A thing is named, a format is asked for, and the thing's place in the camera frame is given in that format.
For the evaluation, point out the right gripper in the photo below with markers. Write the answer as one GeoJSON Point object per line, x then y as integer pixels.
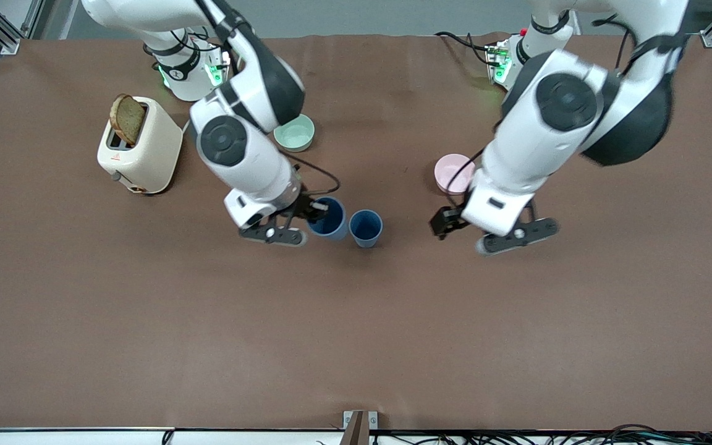
{"type": "Point", "coordinates": [304, 206]}

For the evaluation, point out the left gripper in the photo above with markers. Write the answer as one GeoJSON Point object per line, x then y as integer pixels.
{"type": "Point", "coordinates": [447, 220]}

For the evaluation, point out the blue plastic cup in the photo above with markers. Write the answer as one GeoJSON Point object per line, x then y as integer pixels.
{"type": "Point", "coordinates": [334, 228]}
{"type": "Point", "coordinates": [365, 232]}

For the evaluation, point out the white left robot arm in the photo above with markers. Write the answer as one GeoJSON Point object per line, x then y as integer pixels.
{"type": "Point", "coordinates": [547, 136]}

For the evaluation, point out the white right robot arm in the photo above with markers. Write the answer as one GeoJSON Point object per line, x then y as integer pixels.
{"type": "Point", "coordinates": [251, 167]}

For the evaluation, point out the pink bowl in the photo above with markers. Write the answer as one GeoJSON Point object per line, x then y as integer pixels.
{"type": "Point", "coordinates": [449, 176]}

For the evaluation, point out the mint green bowl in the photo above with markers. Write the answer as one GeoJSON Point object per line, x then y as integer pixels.
{"type": "Point", "coordinates": [297, 137]}

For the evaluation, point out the cream white toaster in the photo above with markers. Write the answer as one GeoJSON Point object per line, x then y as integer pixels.
{"type": "Point", "coordinates": [152, 154]}

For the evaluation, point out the brown bread slice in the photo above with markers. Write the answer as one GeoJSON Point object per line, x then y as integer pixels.
{"type": "Point", "coordinates": [127, 120]}

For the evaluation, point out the metal table edge bracket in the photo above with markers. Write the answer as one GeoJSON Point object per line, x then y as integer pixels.
{"type": "Point", "coordinates": [360, 428]}

